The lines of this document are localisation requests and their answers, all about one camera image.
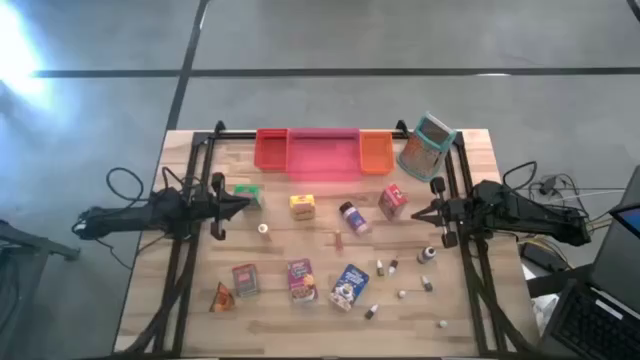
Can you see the patterned red blue box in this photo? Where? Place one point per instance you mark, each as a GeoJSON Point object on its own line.
{"type": "Point", "coordinates": [245, 280]}

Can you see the orange snack bag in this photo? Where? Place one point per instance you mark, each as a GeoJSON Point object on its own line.
{"type": "Point", "coordinates": [222, 299]}

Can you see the dark purple dropper bottle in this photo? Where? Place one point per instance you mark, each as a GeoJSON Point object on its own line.
{"type": "Point", "coordinates": [426, 284]}

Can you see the green dropper bottle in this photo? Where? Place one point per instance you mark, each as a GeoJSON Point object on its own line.
{"type": "Point", "coordinates": [380, 269]}

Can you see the yellow mini cereal box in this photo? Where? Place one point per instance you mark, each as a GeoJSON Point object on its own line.
{"type": "Point", "coordinates": [302, 206]}

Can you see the red mini cereal box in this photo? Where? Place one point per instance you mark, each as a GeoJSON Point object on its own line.
{"type": "Point", "coordinates": [392, 200]}

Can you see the small yellow bottle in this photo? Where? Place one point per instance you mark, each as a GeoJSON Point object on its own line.
{"type": "Point", "coordinates": [263, 230]}

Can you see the black aluminium table frame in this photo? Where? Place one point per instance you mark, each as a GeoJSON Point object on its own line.
{"type": "Point", "coordinates": [235, 135]}

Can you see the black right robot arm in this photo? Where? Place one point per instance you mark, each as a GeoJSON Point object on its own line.
{"type": "Point", "coordinates": [525, 210]}

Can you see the grey metal stand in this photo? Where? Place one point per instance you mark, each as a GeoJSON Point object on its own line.
{"type": "Point", "coordinates": [30, 245]}

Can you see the purple Raisin Bran box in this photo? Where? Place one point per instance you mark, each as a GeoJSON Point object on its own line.
{"type": "Point", "coordinates": [302, 280]}

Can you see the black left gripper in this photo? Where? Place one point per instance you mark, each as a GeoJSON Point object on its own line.
{"type": "Point", "coordinates": [217, 230]}

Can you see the white crumpled bag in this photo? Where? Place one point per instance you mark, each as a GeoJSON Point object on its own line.
{"type": "Point", "coordinates": [544, 312]}

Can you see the orange plastic basket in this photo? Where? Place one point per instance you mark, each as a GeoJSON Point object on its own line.
{"type": "Point", "coordinates": [376, 152]}

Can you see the pink plastic tray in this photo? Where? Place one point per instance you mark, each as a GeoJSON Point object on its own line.
{"type": "Point", "coordinates": [322, 155]}

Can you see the blue Frosted Flakes box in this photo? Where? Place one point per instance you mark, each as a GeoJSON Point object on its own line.
{"type": "Point", "coordinates": [348, 287]}

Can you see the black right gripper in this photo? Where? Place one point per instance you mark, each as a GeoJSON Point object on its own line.
{"type": "Point", "coordinates": [450, 212]}

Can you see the grey laptop black keyboard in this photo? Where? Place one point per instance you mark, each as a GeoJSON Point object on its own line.
{"type": "Point", "coordinates": [590, 325]}

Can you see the spice jar purple label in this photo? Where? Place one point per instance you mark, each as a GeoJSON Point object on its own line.
{"type": "Point", "coordinates": [355, 217]}

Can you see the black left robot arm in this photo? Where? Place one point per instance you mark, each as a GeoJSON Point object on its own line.
{"type": "Point", "coordinates": [150, 212]}

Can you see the black power brick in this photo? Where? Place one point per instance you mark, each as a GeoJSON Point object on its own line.
{"type": "Point", "coordinates": [542, 256]}

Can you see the red plastic basket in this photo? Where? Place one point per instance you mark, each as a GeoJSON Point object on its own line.
{"type": "Point", "coordinates": [270, 150]}

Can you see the dark red dropper bottle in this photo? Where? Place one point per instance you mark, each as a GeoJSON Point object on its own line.
{"type": "Point", "coordinates": [393, 267]}

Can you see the green Apple Jacks cereal box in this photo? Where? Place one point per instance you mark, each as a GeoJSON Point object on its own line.
{"type": "Point", "coordinates": [253, 190]}

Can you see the laptop with blue screen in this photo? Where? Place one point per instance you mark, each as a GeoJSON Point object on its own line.
{"type": "Point", "coordinates": [631, 220]}

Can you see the black power adapter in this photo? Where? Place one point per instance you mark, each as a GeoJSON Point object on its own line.
{"type": "Point", "coordinates": [548, 185]}

